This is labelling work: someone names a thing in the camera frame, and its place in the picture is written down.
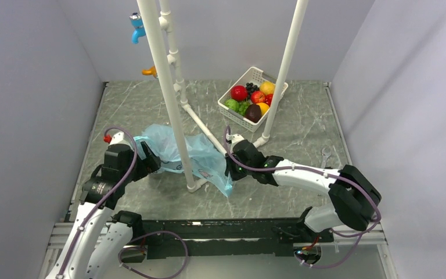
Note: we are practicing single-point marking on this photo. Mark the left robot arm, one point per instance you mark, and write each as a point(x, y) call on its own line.
point(99, 234)

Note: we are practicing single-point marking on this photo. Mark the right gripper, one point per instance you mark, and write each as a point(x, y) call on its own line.
point(234, 175)

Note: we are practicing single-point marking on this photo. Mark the dark fake avocado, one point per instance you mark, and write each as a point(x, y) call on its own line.
point(253, 113)

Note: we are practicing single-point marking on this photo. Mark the small red fake fruit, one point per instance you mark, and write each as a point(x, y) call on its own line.
point(268, 99)

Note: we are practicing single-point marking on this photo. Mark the green fake grapes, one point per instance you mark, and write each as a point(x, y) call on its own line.
point(243, 107)

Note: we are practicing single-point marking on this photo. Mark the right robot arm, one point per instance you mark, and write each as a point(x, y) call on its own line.
point(353, 199)

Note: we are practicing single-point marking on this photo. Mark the orange toy faucet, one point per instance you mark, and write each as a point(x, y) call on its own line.
point(150, 72)

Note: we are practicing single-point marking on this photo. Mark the yellow fake lemon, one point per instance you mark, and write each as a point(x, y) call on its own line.
point(267, 87)

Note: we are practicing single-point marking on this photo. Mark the dark fake grapes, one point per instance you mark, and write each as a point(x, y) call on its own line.
point(251, 88)

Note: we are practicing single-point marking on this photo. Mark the white plastic basket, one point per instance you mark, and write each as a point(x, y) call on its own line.
point(252, 75)

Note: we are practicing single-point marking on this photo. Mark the green fake fruit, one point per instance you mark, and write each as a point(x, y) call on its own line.
point(232, 105)

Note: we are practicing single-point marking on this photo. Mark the orange fake fruit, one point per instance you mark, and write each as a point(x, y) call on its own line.
point(264, 107)

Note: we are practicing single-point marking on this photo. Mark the metal wrench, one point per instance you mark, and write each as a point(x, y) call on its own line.
point(326, 153)

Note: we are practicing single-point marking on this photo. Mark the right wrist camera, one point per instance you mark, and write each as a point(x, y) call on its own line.
point(233, 138)

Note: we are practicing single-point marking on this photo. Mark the red fake peach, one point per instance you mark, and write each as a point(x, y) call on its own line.
point(257, 97)

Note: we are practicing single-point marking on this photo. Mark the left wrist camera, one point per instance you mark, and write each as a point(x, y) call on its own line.
point(117, 138)

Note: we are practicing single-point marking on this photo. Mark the red fake apple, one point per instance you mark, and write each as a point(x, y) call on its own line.
point(239, 93)

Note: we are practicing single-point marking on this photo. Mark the white PVC pipe frame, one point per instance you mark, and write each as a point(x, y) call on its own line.
point(163, 47)

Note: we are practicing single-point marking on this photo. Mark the blue plastic bag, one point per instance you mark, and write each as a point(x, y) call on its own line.
point(205, 160)

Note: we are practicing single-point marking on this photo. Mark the blue toy faucet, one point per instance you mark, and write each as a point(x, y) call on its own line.
point(137, 24)

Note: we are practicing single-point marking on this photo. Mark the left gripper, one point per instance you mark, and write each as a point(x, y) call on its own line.
point(151, 163)

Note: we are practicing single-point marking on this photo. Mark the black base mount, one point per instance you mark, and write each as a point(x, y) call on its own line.
point(160, 239)

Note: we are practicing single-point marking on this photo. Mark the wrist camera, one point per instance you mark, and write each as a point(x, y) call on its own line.
point(233, 138)
point(117, 138)

